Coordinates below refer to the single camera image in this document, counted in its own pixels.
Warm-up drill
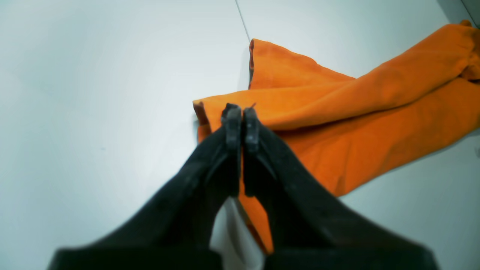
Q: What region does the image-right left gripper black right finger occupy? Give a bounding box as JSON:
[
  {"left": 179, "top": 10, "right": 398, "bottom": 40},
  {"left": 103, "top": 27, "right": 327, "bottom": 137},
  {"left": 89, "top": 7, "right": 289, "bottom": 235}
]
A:
[{"left": 243, "top": 107, "right": 438, "bottom": 270}]

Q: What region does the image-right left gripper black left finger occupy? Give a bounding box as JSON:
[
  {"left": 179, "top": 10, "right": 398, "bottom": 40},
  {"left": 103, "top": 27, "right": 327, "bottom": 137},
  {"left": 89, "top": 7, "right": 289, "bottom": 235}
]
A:
[{"left": 48, "top": 103, "right": 242, "bottom": 270}]

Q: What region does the orange t-shirt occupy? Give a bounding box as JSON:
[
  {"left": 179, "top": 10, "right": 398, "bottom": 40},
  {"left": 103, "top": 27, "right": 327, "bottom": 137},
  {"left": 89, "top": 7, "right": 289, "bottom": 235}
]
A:
[{"left": 193, "top": 19, "right": 480, "bottom": 255}]

